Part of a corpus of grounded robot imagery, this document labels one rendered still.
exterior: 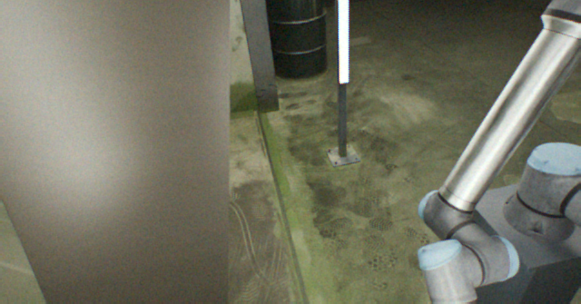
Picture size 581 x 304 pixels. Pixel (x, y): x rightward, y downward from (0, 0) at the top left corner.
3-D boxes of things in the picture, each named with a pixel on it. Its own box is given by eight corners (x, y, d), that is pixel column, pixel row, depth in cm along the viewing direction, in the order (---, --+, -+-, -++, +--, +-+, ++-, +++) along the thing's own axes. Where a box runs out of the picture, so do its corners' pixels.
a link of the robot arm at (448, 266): (471, 237, 76) (434, 245, 72) (493, 301, 72) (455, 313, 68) (439, 240, 84) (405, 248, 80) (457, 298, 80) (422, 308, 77)
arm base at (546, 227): (540, 191, 127) (549, 171, 122) (589, 234, 112) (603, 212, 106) (489, 203, 125) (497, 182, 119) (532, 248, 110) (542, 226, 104)
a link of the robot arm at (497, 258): (489, 219, 86) (448, 227, 81) (533, 258, 77) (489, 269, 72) (473, 247, 90) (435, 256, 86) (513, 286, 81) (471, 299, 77)
